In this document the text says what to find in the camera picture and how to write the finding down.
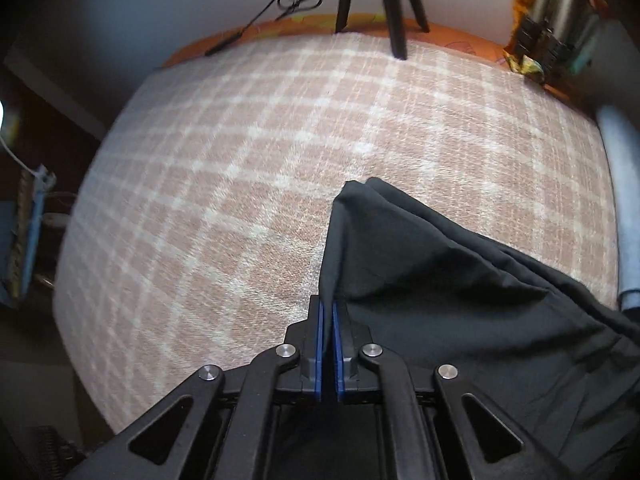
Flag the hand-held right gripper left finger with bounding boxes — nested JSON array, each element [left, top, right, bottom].
[[65, 296, 325, 480]]

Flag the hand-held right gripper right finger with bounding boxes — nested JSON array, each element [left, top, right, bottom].
[[332, 301, 576, 480]]

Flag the black pants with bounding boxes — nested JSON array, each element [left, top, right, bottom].
[[317, 177, 640, 480]]

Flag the beige plaid blanket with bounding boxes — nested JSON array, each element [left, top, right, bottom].
[[52, 32, 621, 436]]

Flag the dark ribbed object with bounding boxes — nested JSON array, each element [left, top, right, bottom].
[[32, 425, 88, 480]]

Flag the light blue chair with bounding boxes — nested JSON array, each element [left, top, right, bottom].
[[0, 167, 48, 306]]

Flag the leopard print cushion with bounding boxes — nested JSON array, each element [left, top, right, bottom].
[[9, 170, 38, 296]]

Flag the white gooseneck clamp lamp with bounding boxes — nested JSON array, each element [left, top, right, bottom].
[[0, 100, 56, 191]]

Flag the folded light blue towel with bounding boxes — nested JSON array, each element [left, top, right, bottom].
[[595, 105, 640, 311]]

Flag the orange bed sheet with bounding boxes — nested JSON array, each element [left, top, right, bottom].
[[162, 12, 576, 106]]

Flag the black ring light cable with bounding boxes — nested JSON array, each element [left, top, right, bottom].
[[205, 0, 323, 57]]

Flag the black tripod ring light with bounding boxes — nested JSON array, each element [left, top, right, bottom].
[[335, 0, 431, 58]]

